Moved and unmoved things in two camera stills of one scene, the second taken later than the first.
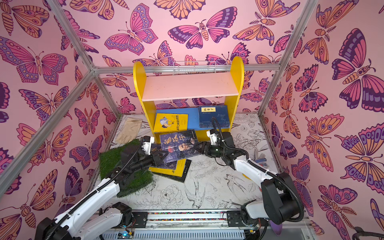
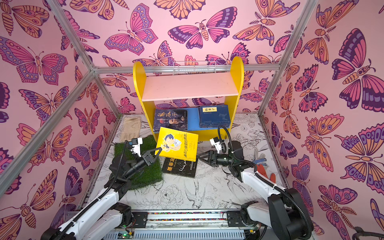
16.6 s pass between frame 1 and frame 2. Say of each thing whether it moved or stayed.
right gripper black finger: moved
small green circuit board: stayed
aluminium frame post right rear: stayed
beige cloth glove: stayed
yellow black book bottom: moved
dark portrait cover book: moved
